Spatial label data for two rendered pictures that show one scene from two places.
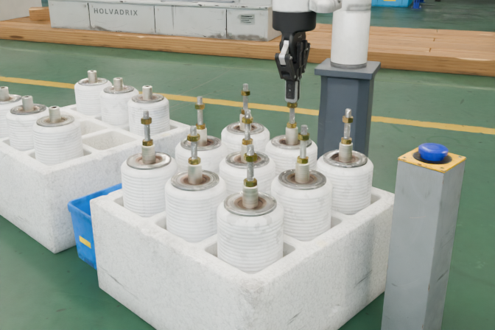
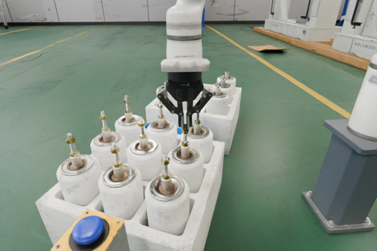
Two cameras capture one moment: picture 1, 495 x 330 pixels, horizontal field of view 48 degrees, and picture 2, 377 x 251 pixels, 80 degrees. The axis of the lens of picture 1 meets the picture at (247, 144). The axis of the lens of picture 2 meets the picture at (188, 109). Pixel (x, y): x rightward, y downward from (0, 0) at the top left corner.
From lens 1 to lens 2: 0.92 m
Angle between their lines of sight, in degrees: 59
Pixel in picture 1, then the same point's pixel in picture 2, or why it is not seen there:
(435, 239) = not seen: outside the picture
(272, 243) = (65, 191)
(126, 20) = (369, 52)
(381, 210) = (156, 241)
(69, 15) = (341, 44)
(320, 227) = (107, 209)
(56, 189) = (150, 116)
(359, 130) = (342, 190)
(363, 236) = (132, 242)
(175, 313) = not seen: hidden behind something
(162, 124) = (215, 110)
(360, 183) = (151, 209)
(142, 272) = not seen: hidden behind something
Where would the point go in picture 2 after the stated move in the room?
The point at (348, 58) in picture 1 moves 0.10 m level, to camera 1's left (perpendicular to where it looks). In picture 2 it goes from (357, 125) to (321, 110)
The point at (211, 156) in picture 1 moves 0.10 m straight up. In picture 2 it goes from (151, 134) to (148, 105)
